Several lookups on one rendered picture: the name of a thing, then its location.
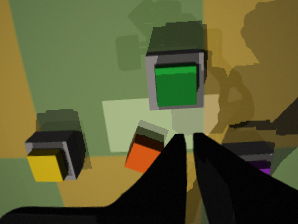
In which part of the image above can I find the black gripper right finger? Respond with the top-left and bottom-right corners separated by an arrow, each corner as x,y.
193,133 -> 298,224

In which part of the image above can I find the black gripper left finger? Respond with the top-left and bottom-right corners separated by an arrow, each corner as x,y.
0,134 -> 187,224

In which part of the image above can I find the orange block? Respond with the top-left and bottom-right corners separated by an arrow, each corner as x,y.
124,134 -> 164,173

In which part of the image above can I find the yellow button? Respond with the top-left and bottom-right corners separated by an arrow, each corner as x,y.
24,130 -> 84,182

